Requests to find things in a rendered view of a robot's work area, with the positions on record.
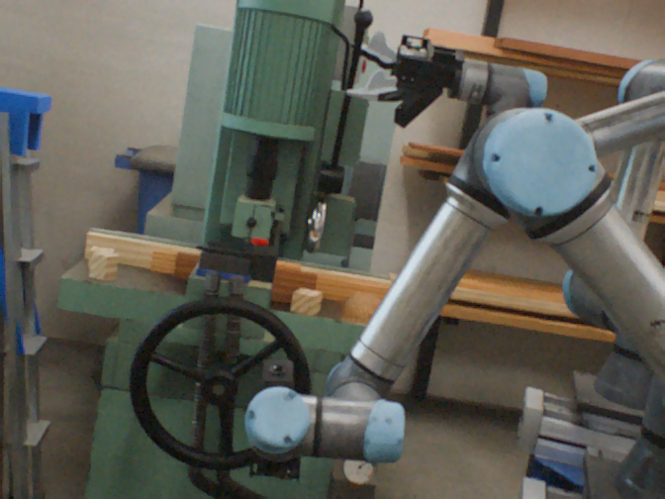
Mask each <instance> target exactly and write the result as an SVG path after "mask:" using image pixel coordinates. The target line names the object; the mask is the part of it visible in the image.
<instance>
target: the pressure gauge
mask: <svg viewBox="0 0 665 499"><path fill-rule="evenodd" d="M364 463H365V462H364V461H351V460H342V461H341V464H342V466H341V469H342V474H343V476H344V477H345V478H346V479H348V480H349V481H350V487H351V488H353V489H357V488H358V484H360V483H366V482H368V481H370V480H371V479H372V478H373V477H374V476H375V474H376V471H378V469H377V463H376V462H373V463H365V464H364ZM363 464H364V465H363ZM358 465H363V466H361V467H360V468H358Z"/></svg>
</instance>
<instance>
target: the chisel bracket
mask: <svg viewBox="0 0 665 499"><path fill-rule="evenodd" d="M275 203H276V198H275V197H271V200H260V199H253V198H248V197H245V196H244V192H242V193H241V196H240V197H239V198H238V200H237V203H236V211H235V217H234V224H233V231H232V236H234V237H239V238H245V242H246V243H247V244H252V242H251V239H252V238H262V239H266V240H268V238H269V234H272V232H273V228H272V223H273V218H275V213H274V211H275ZM250 217H251V218H255V219H256V221H257V225H256V227H255V228H252V229H250V228H248V227H247V226H246V220H247V219H248V218H250Z"/></svg>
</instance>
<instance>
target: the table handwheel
mask: <svg viewBox="0 0 665 499"><path fill-rule="evenodd" d="M211 314H228V315H235V316H239V317H243V318H246V319H249V320H250V321H251V322H252V323H254V324H257V325H259V326H260V327H262V328H263V329H265V330H266V331H267V332H268V333H269V334H271V335H273V336H274V339H275V341H273V342H272V343H271V344H268V345H267V346H266V347H264V348H263V349H261V350H260V351H259V352H258V353H257V354H255V355H253V356H252V357H250V358H249V359H247V360H246V361H244V362H243V363H240V364H239V365H237V367H235V368H233V367H232V366H231V365H230V364H228V363H226V362H225V361H224V360H225V359H224V357H226V356H225V355H224V354H226V351H225V350H220V352H219V355H218V358H217V361H216V363H215V364H213V365H211V367H209V368H208V369H207V370H206V371H205V372H204V371H201V370H199V369H196V368H193V367H190V366H188V364H185V363H182V362H179V361H177V360H174V359H172V358H170V357H168V356H164V355H162V354H160V353H158V352H155V349H156V348H157V346H158V345H159V343H160V342H161V341H162V340H163V338H165V337H166V336H167V334H168V333H170V332H171V331H172V330H173V329H174V328H176V327H177V326H180V325H182V324H183V323H185V322H187V321H190V319H192V318H196V317H200V316H204V315H211ZM281 348H283V350H284V351H285V354H287V356H288V359H289V360H292V361H293V363H294V380H293V385H294V392H296V393H297V394H305V395H310V389H311V378H310V369H309V365H308V361H307V358H306V355H305V352H304V349H303V347H301V345H300V343H299V342H298V340H297V338H296V336H295V334H294V333H293V332H292V331H291V329H290V328H289V327H288V326H287V325H285V324H284V323H283V322H282V320H281V319H280V318H279V317H277V316H276V315H275V314H273V313H272V312H269V311H268V310H266V309H264V308H262V307H261V306H258V304H256V303H253V302H250V301H247V300H244V299H240V298H235V297H225V296H214V297H204V298H199V299H195V300H190V301H187V302H185V303H182V305H180V306H177V307H175V308H173V309H171V310H170V311H168V312H167V313H165V314H163V315H162V316H160V317H159V318H158V320H157V321H156V322H155V323H154V324H153V325H152V326H151V327H150V328H148V329H147V331H146V332H145V333H144V336H143V337H142V339H141V341H140V343H139V345H138V347H137V350H135V353H134V356H133V359H132V363H131V369H130V378H129V386H130V397H131V402H132V406H133V410H134V413H135V415H136V418H137V420H138V422H140V423H141V426H142V428H143V430H144V431H145V433H146V434H147V435H148V437H149V439H150V440H151V441H152V442H153V443H155V444H156V445H157V446H158V447H159V448H160V449H162V450H163V451H164V452H166V454H167V455H170V456H171V457H173V458H175V459H177V460H178V461H181V462H184V463H186V464H189V465H192V466H195V467H200V469H202V468H205V470H214V471H229V470H233V469H237V468H242V467H247V466H249V465H250V454H251V448H248V449H243V450H238V451H234V447H233V439H232V432H231V422H230V411H229V404H230V403H232V402H233V401H234V400H235V399H236V396H237V393H238V386H239V378H240V377H242V376H243V375H244V374H246V373H247V372H248V371H250V370H251V369H252V368H253V367H254V366H255V365H257V364H259V363H260V362H261V361H263V360H264V359H266V358H267V357H269V356H270V355H273V354H274V353H276V351H277V350H279V349H281ZM150 361H153V362H155V363H158V364H160V366H163V367H166V368H169V369H171V370H174V371H176V372H178V373H182V374H184V375H186V376H188V377H190V378H193V379H196V380H198V382H200V383H201V386H200V390H201V394H202V397H203V399H204V400H205V401H206V402H207V403H208V404H210V405H214V406H218V411H219V419H220V425H221V433H222V443H223V452H209V451H204V450H200V449H194V448H191V447H189V446H187V445H185V444H182V443H180V442H179V441H177V439H176V438H175V437H173V436H172V435H171V434H170V433H169V432H168V431H166V430H165V429H164V428H163V427H162V426H161V423H160V422H159V421H158V419H157V417H156V416H155V414H154V412H153V410H151V406H150V403H149V400H148V396H147V388H146V377H147V370H148V366H149V362H150Z"/></svg>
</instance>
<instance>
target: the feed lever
mask: <svg viewBox="0 0 665 499"><path fill-rule="evenodd" d="M354 23H355V25H356V26H357V27H358V28H357V34H356V39H355V45H354V50H353V55H352V61H351V66H350V71H349V76H348V80H347V81H346V87H345V91H346V90H351V89H353V88H354V82H355V77H356V71H357V66H358V62H359V57H360V52H361V47H363V41H364V36H365V31H366V30H367V28H369V27H370V26H371V25H372V23H373V16H372V13H371V12H370V11H369V10H367V9H360V10H358V11H357V12H356V13H355V16H354ZM351 97H352V96H350V95H346V94H345V92H344V97H343V103H342V108H341V113H340V119H339V124H338V129H337V135H336V140H335V145H334V151H333V155H332V160H331V164H328V163H323V164H322V166H321V172H320V179H319V185H318V189H319V191H324V193H325V195H331V193H336V195H339V193H341V190H342V185H343V181H344V173H345V168H344V166H341V165H338V159H339V154H340V150H341V144H342V139H343V134H344V128H345V123H346V119H347V113H349V108H350V103H351Z"/></svg>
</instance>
